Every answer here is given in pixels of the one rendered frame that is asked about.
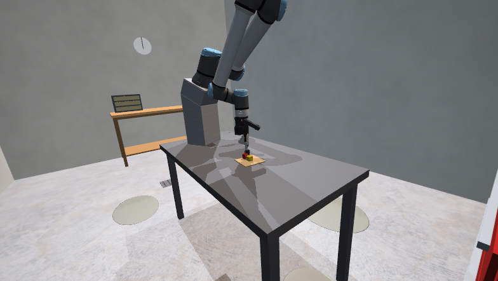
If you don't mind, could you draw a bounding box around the tan mat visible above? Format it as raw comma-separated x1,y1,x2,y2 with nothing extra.
235,155,265,167

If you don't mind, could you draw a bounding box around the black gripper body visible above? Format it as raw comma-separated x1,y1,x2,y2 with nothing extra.
234,116,249,135

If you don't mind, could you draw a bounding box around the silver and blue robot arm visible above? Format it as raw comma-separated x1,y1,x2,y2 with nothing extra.
192,0,287,117

